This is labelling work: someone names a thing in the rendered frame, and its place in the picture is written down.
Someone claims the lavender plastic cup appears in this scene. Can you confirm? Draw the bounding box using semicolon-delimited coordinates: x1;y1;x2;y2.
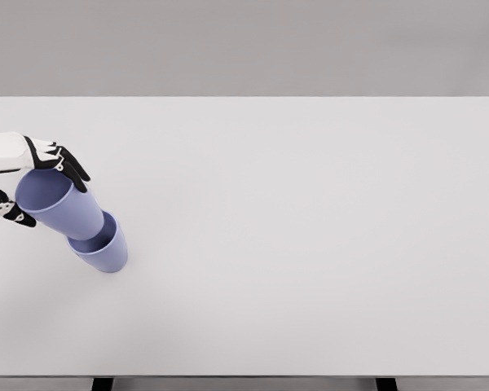
66;210;129;274
14;168;106;242

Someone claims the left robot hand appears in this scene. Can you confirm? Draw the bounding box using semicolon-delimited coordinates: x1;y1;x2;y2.
0;132;91;229

